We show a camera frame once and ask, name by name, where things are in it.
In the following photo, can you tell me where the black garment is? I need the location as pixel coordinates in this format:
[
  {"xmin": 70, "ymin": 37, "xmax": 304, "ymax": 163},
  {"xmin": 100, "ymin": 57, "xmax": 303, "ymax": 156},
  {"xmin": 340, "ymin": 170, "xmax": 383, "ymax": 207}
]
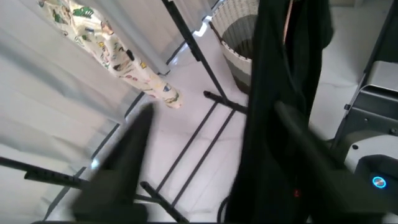
[{"xmin": 223, "ymin": 0, "xmax": 335, "ymax": 224}]

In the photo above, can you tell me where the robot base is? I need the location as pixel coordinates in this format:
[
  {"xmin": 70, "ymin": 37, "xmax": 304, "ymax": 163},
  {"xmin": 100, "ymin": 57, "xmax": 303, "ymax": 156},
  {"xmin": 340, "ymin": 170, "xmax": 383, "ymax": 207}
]
[{"xmin": 330, "ymin": 0, "xmax": 398, "ymax": 215}]

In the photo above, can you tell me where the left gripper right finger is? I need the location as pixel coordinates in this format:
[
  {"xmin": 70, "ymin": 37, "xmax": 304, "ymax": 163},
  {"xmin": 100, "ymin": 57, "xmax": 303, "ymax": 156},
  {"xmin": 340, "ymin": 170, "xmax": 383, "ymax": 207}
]
[{"xmin": 273, "ymin": 101, "xmax": 387, "ymax": 224}]

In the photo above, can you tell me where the pink clothes hanger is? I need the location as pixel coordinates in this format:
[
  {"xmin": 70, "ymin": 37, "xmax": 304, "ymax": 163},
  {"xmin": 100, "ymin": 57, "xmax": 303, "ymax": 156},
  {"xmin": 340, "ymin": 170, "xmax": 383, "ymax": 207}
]
[{"xmin": 282, "ymin": 0, "xmax": 295, "ymax": 44}]

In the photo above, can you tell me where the black cable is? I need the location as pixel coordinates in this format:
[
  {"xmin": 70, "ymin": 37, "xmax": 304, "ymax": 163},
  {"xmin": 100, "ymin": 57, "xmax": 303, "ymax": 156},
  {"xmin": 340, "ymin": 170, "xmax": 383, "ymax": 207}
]
[{"xmin": 216, "ymin": 195, "xmax": 231, "ymax": 223}]

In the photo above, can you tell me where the cream printed garment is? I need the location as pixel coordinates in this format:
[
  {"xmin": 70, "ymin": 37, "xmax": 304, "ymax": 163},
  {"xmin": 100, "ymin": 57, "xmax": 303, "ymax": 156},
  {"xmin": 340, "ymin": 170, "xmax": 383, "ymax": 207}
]
[{"xmin": 37, "ymin": 0, "xmax": 183, "ymax": 110}]

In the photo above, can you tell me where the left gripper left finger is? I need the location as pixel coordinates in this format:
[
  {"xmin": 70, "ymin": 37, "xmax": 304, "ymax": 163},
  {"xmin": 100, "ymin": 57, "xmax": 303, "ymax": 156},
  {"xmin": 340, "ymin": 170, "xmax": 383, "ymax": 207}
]
[{"xmin": 72, "ymin": 103, "xmax": 155, "ymax": 223}]

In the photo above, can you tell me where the white laundry basket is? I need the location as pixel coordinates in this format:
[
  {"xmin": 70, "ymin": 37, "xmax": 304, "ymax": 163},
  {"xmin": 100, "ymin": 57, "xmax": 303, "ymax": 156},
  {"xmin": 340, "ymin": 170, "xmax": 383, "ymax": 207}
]
[{"xmin": 210, "ymin": 0, "xmax": 261, "ymax": 95}]

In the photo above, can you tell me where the black clothes rack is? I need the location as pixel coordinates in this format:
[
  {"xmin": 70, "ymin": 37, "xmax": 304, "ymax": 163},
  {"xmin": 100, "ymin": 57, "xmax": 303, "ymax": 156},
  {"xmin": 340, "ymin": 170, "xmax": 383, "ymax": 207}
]
[{"xmin": 0, "ymin": 0, "xmax": 249, "ymax": 223}]

